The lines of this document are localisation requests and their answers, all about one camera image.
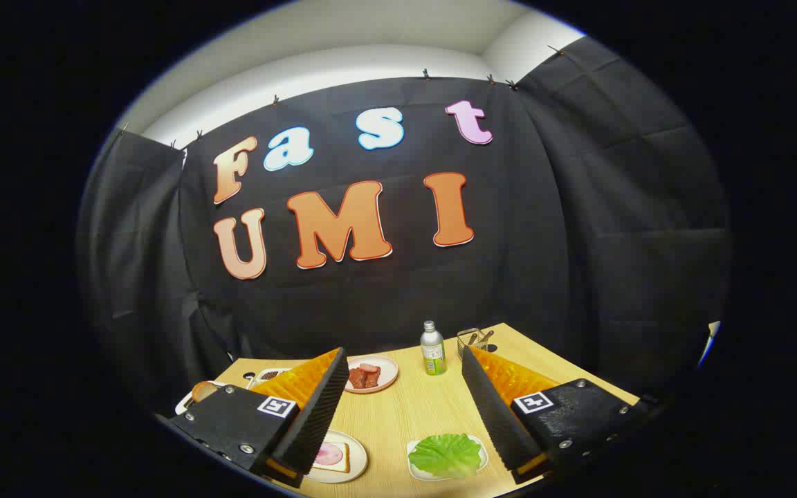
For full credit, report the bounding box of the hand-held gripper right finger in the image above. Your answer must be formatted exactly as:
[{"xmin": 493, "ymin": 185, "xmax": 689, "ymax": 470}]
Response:
[{"xmin": 461, "ymin": 346, "xmax": 650, "ymax": 484}]

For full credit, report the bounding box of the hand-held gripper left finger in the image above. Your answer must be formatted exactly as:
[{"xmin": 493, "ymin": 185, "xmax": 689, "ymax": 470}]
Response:
[{"xmin": 169, "ymin": 347, "xmax": 350, "ymax": 489}]

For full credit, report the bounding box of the green lettuce leaf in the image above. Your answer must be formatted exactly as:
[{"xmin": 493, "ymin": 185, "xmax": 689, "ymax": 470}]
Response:
[{"xmin": 409, "ymin": 434, "xmax": 484, "ymax": 478}]

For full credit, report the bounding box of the white divided dish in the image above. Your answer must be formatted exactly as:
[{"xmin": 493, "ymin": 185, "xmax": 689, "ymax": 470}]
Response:
[{"xmin": 252, "ymin": 368, "xmax": 293, "ymax": 389}]

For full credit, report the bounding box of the bread slice with ham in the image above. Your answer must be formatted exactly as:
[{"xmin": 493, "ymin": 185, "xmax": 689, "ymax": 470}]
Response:
[{"xmin": 311, "ymin": 441, "xmax": 351, "ymax": 474}]

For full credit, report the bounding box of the round white plate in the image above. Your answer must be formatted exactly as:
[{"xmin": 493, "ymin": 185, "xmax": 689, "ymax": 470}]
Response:
[{"xmin": 304, "ymin": 430, "xmax": 369, "ymax": 483}]

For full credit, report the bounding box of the pink plate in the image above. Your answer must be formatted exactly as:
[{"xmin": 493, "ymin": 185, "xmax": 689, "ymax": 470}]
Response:
[{"xmin": 345, "ymin": 355, "xmax": 399, "ymax": 394}]

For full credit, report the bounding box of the silver bottle with green label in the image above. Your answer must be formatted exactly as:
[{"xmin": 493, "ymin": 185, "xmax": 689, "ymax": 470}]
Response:
[{"xmin": 420, "ymin": 320, "xmax": 448, "ymax": 376}]

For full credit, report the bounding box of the small white curved dish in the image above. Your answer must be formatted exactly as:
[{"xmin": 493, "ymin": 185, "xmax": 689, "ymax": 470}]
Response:
[{"xmin": 407, "ymin": 436, "xmax": 489, "ymax": 482}]

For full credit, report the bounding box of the white toaster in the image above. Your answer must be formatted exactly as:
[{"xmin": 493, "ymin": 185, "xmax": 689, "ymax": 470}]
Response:
[{"xmin": 175, "ymin": 380, "xmax": 230, "ymax": 416}]

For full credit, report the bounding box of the wire utensil basket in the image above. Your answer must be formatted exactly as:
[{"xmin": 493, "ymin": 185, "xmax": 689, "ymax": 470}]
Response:
[{"xmin": 457, "ymin": 328, "xmax": 495, "ymax": 360}]

